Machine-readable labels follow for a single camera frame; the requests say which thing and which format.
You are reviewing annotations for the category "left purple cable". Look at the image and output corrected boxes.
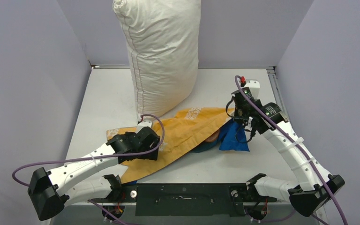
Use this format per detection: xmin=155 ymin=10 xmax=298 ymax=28
xmin=11 ymin=113 xmax=165 ymax=225

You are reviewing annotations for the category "yellow and blue pillowcase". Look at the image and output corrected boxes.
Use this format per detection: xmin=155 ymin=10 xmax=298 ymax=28
xmin=120 ymin=107 xmax=249 ymax=183

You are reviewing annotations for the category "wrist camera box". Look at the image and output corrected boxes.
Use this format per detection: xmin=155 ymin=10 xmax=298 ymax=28
xmin=245 ymin=79 xmax=260 ymax=99
xmin=137 ymin=120 xmax=153 ymax=129

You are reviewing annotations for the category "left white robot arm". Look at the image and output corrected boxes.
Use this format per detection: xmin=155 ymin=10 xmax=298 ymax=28
xmin=28 ymin=127 xmax=161 ymax=221

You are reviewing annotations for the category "purple cable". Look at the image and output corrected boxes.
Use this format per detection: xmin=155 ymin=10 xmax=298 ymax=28
xmin=234 ymin=75 xmax=350 ymax=225
xmin=11 ymin=113 xmax=165 ymax=225

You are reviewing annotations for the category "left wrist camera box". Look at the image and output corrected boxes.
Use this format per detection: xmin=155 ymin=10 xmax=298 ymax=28
xmin=137 ymin=120 xmax=153 ymax=129

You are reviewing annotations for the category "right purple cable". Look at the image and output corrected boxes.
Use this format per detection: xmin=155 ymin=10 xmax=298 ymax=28
xmin=234 ymin=75 xmax=350 ymax=225

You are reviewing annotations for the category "white pillow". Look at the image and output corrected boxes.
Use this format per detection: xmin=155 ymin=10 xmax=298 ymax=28
xmin=112 ymin=0 xmax=202 ymax=117

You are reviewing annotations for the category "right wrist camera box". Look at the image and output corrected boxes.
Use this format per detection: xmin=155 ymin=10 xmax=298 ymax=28
xmin=245 ymin=79 xmax=260 ymax=99

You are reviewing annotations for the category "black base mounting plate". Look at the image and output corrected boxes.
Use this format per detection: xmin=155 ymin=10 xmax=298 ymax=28
xmin=117 ymin=183 xmax=276 ymax=217

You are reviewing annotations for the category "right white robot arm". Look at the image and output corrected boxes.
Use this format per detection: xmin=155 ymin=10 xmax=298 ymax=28
xmin=232 ymin=87 xmax=345 ymax=217

